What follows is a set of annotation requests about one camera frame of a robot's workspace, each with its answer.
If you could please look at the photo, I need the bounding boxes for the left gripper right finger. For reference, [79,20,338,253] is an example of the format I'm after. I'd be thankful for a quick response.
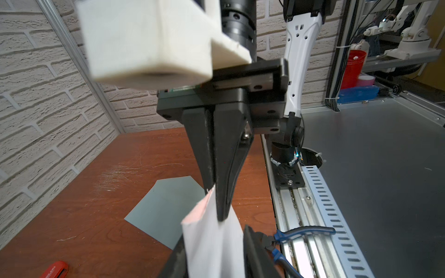
[243,225,278,278]

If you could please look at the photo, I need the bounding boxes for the blue black pliers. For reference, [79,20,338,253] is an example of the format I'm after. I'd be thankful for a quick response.
[260,225,337,278]

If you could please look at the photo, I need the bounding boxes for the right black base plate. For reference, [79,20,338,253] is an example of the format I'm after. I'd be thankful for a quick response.
[270,142,305,190]

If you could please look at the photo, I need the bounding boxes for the red plastic cup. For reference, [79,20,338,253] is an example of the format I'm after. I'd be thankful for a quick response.
[340,50,367,90]

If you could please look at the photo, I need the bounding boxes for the white slotted cable duct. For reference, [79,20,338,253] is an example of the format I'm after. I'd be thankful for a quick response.
[302,166,374,278]

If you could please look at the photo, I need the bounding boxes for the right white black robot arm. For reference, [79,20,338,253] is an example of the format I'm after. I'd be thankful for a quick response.
[157,1,336,221]

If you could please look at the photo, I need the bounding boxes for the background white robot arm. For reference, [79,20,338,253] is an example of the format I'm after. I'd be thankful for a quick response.
[359,1,441,63]

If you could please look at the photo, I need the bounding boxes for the red black pipe wrench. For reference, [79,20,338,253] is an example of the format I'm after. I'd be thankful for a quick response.
[40,261,69,278]

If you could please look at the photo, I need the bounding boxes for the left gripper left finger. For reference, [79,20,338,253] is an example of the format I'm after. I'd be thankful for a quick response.
[158,236,189,278]

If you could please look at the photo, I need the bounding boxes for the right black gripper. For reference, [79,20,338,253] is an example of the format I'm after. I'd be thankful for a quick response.
[156,57,290,222]

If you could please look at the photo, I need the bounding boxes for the pink white letter card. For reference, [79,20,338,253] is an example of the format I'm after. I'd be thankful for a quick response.
[181,188,246,278]

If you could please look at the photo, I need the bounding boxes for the blue plastic box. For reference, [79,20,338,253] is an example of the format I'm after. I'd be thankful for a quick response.
[337,85,380,104]

